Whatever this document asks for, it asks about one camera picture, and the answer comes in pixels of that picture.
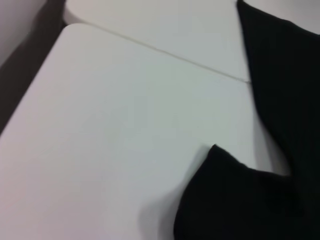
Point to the black shirt with white print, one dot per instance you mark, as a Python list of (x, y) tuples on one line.
[(250, 200)]

